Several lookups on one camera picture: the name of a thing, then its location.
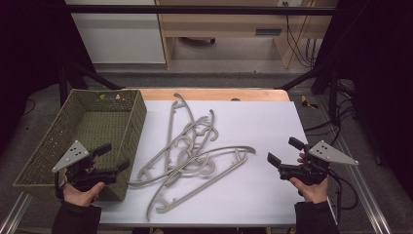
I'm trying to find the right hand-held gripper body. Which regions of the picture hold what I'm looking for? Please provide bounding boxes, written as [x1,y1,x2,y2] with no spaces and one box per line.
[278,139,359,186]

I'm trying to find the wooden desk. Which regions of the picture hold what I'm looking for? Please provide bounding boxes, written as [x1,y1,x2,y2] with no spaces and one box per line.
[155,0,339,70]

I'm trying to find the green woven basket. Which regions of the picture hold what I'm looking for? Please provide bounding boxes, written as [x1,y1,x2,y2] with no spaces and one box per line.
[13,88,148,203]

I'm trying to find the white cabinet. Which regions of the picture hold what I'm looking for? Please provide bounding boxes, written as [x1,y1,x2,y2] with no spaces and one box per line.
[64,0,167,64]

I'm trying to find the black curtain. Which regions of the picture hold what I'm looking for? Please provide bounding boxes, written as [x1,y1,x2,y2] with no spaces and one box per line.
[311,0,413,199]
[0,0,96,154]

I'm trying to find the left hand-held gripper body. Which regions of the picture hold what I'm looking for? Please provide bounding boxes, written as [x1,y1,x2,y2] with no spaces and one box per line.
[52,139,119,193]

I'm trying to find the white table sheet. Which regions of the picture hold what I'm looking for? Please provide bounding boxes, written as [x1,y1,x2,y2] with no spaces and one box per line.
[62,99,339,227]

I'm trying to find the black horizontal bar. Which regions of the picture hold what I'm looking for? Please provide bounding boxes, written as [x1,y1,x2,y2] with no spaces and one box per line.
[42,4,337,17]

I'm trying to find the yellow and black tool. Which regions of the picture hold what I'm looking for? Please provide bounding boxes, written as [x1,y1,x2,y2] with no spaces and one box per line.
[300,95,319,110]

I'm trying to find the person's left hand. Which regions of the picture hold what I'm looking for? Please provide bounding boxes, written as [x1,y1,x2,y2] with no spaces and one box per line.
[62,175,106,208]

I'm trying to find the black floor cables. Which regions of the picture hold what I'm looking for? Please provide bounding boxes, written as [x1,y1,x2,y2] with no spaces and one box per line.
[303,79,358,147]

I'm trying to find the black metal stand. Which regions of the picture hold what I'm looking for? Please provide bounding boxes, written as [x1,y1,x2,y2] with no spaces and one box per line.
[274,62,340,125]
[58,61,126,106]

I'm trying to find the left hand-held gripper cable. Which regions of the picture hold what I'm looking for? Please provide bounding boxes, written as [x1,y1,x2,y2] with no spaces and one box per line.
[54,171,66,200]

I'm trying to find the hand-held gripper cable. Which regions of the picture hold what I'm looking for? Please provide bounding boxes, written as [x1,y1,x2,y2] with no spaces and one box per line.
[326,169,359,225]
[54,171,66,200]

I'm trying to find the person's right hand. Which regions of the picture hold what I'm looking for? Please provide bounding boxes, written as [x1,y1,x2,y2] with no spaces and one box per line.
[289,153,330,205]

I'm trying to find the right hand-held gripper cable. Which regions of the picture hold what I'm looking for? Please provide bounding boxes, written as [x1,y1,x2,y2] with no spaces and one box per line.
[326,169,359,225]

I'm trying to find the aluminium rail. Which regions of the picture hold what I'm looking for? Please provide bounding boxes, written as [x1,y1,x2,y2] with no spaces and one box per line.
[316,97,394,234]
[0,191,33,234]

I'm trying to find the hanging black cables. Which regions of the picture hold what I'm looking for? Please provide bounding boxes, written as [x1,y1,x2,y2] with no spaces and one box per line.
[282,1,320,69]

